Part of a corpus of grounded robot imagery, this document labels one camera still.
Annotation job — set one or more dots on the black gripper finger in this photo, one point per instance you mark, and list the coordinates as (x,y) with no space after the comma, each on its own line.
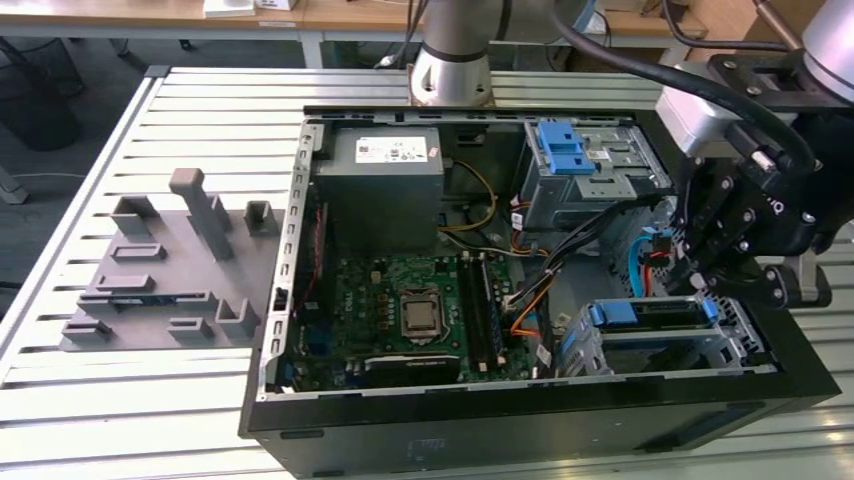
(767,285)
(714,220)

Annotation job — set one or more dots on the hard disk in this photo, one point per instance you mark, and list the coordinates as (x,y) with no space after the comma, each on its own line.
(613,312)

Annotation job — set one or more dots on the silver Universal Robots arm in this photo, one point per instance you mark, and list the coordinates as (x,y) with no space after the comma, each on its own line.
(453,50)

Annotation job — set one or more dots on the metal disk bay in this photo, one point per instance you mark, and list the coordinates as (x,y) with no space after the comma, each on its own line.
(660,336)

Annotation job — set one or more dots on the metal drive cage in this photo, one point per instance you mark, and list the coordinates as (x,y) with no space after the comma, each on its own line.
(600,187)

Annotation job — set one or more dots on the blue plastic drive latch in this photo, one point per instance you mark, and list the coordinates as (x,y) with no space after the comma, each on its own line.
(563,150)

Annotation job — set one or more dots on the brown wooden cabinet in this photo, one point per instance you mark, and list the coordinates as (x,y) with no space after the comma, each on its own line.
(727,25)

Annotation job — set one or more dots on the black RAM slot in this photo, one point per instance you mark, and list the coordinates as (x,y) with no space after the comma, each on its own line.
(475,310)
(493,310)

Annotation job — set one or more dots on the black PC case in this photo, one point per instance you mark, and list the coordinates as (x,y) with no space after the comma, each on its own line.
(533,425)

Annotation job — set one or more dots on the silver CPU in socket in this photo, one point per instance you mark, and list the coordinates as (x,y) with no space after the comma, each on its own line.
(420,315)

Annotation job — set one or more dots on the grey power supply unit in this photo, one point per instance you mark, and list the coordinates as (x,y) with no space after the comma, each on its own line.
(380,200)

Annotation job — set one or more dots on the green motherboard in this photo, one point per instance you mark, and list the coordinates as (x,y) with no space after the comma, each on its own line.
(373,300)

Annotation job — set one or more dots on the black graphics card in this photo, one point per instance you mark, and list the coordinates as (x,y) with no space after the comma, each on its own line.
(413,367)

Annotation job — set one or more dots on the small white box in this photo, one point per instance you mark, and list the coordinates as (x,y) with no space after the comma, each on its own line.
(275,4)

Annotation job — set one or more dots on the grey parts rack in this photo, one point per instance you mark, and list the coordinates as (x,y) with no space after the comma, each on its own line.
(180,270)

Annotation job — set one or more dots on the RAM stick in rack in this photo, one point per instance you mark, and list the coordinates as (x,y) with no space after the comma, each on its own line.
(142,301)

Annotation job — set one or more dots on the long wooden desk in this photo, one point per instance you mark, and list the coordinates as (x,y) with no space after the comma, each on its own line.
(133,22)

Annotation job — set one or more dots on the black mesh bin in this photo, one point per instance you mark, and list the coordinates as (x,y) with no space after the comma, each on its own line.
(40,90)

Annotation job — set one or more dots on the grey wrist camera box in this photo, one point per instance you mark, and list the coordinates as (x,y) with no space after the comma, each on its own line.
(694,125)

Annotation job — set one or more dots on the wooden desk white frame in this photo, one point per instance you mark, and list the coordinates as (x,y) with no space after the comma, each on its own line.
(634,22)

